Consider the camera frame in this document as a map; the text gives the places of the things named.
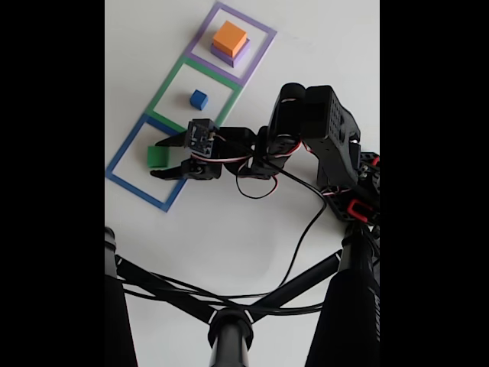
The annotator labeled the black tripod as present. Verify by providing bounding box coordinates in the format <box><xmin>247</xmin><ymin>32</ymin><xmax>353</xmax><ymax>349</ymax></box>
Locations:
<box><xmin>105</xmin><ymin>225</ymin><xmax>381</xmax><ymax>367</ymax></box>

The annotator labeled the small blue cube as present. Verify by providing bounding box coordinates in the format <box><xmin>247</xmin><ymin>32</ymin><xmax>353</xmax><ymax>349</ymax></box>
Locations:
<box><xmin>189</xmin><ymin>89</ymin><xmax>209</xmax><ymax>111</ymax></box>

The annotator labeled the red clamp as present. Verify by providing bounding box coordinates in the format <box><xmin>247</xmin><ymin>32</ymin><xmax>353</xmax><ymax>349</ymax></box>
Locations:
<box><xmin>347</xmin><ymin>199</ymin><xmax>374</xmax><ymax>222</ymax></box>

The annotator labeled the dark gripper camera box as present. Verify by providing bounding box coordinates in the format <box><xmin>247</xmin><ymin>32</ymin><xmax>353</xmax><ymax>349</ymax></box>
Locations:
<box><xmin>183</xmin><ymin>117</ymin><xmax>221</xmax><ymax>158</ymax></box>

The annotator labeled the purple block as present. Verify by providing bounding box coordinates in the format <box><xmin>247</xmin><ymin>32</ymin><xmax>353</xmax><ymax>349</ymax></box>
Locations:
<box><xmin>211</xmin><ymin>37</ymin><xmax>252</xmax><ymax>69</ymax></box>

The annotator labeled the orange block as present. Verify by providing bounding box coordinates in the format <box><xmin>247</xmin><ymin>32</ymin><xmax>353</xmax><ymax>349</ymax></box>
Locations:
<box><xmin>212</xmin><ymin>20</ymin><xmax>248</xmax><ymax>57</ymax></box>

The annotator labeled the blue square frame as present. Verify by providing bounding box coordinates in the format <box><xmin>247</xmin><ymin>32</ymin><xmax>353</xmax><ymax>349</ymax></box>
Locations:
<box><xmin>105</xmin><ymin>113</ymin><xmax>207</xmax><ymax>213</ymax></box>

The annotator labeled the green square frame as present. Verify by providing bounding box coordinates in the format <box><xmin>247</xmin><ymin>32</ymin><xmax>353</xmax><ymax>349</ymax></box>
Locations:
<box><xmin>147</xmin><ymin>56</ymin><xmax>242</xmax><ymax>149</ymax></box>

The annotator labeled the purple square frame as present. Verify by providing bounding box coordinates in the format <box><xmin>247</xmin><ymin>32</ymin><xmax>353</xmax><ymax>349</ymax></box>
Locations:
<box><xmin>184</xmin><ymin>1</ymin><xmax>278</xmax><ymax>86</ymax></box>

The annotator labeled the thin black cable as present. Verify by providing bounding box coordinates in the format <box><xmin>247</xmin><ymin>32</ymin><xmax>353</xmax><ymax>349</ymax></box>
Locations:
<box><xmin>121</xmin><ymin>269</ymin><xmax>328</xmax><ymax>317</ymax></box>

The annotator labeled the green block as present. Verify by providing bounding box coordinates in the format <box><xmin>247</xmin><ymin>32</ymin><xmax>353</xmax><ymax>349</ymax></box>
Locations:
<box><xmin>147</xmin><ymin>145</ymin><xmax>171</xmax><ymax>169</ymax></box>

